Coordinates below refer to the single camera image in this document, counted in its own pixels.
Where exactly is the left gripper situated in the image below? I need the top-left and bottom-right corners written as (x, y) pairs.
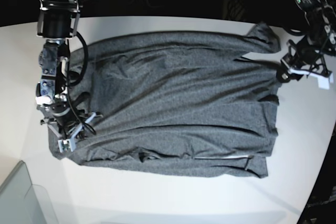
top-left (277, 37), bottom-right (333, 80)

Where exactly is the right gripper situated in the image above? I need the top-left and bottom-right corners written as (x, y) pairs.
top-left (39, 94), bottom-right (102, 143)

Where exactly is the grey t-shirt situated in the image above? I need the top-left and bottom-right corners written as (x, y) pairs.
top-left (48, 23), bottom-right (280, 178)

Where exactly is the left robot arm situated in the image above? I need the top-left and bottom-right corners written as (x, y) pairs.
top-left (277, 0), bottom-right (335, 83)

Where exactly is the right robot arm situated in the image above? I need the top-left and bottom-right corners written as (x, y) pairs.
top-left (35, 0), bottom-right (98, 148)

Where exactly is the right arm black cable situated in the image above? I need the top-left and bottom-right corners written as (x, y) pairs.
top-left (67, 31), bottom-right (89, 86)

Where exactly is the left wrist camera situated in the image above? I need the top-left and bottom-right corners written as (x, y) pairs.
top-left (317, 73), bottom-right (334, 90)

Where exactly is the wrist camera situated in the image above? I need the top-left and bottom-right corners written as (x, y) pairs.
top-left (58, 138), bottom-right (76, 153)
top-left (317, 73), bottom-right (334, 90)

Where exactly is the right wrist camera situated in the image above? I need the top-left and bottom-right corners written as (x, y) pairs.
top-left (58, 138), bottom-right (76, 153)

